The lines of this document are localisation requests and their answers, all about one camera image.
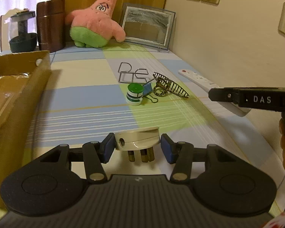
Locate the white power plug adapter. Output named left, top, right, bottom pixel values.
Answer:
left=115, top=127, right=160, bottom=163

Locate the green white tape roll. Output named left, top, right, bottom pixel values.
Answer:
left=126, top=83, right=143, bottom=106

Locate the white remote control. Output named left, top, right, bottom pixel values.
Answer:
left=178, top=69, right=251, bottom=117

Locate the checked pastel tablecloth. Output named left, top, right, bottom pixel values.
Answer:
left=24, top=41, right=285, bottom=215

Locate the leopard print hair claw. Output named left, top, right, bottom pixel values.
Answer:
left=153, top=72, right=189, bottom=98

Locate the blue binder clip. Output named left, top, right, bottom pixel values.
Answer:
left=142, top=78, right=158, bottom=104

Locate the large open cardboard box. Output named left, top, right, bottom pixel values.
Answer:
left=0, top=51, right=51, bottom=209

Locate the pink Patrick star plush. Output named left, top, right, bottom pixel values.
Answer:
left=65, top=0, right=126, bottom=48

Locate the silver framed sand picture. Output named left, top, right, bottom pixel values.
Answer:
left=120, top=3, right=176, bottom=50

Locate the glass jar dark green base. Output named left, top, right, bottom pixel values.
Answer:
left=8, top=9, right=37, bottom=53

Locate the white wooden chair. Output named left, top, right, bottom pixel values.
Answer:
left=0, top=8, right=21, bottom=51

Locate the brown cylindrical thermos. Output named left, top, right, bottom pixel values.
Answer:
left=36, top=0, right=66, bottom=52

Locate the bent metal wire puzzle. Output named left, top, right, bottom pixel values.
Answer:
left=118, top=62, right=154, bottom=84

